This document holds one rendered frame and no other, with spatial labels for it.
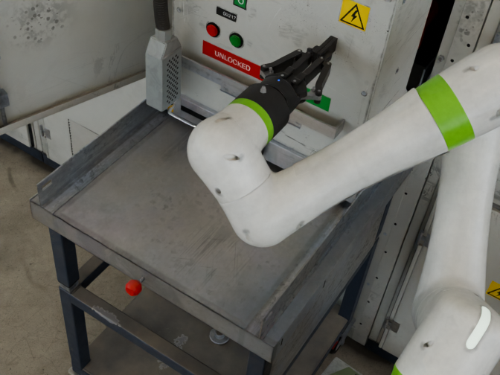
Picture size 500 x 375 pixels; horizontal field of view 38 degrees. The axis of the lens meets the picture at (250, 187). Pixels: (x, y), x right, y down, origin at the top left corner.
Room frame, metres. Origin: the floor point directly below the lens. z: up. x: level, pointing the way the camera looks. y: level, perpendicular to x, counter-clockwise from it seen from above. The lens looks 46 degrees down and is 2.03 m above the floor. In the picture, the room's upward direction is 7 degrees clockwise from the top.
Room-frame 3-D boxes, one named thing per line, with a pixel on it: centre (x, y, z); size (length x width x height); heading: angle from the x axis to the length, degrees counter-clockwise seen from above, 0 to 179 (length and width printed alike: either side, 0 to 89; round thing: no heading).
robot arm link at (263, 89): (0.96, 0.00, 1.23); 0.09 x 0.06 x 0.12; 62
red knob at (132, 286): (0.87, 0.20, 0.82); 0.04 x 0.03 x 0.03; 152
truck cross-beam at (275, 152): (1.27, -0.01, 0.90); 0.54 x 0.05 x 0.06; 62
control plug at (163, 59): (1.29, 0.22, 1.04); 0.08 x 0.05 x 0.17; 152
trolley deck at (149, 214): (1.19, 0.03, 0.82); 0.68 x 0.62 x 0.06; 152
